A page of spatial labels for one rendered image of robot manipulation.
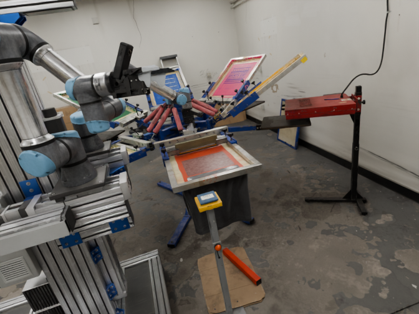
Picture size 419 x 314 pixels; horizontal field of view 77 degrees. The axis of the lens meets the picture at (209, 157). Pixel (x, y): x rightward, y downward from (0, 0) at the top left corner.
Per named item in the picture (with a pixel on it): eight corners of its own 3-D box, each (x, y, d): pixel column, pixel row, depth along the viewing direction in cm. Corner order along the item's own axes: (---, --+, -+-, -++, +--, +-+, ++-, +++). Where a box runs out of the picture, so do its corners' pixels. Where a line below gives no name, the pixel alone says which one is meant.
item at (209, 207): (251, 326, 171) (232, 202, 136) (219, 339, 168) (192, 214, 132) (239, 299, 191) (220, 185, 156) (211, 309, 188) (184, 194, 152)
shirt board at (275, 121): (308, 120, 275) (308, 113, 272) (311, 132, 239) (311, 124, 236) (189, 130, 315) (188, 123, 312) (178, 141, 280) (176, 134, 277)
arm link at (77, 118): (77, 138, 154) (68, 116, 149) (75, 134, 165) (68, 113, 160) (98, 133, 159) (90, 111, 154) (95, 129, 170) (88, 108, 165)
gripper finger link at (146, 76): (163, 85, 77) (146, 88, 83) (159, 63, 75) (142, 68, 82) (153, 85, 74) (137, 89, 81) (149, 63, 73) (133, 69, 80)
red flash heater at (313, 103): (349, 103, 260) (349, 91, 256) (360, 115, 220) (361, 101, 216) (285, 109, 279) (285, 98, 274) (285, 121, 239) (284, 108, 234)
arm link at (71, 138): (92, 152, 121) (81, 124, 116) (74, 165, 109) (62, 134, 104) (69, 155, 123) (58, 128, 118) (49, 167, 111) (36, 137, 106)
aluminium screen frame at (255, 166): (262, 169, 167) (262, 164, 166) (173, 194, 157) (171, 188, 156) (225, 137, 239) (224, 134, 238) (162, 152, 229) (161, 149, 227)
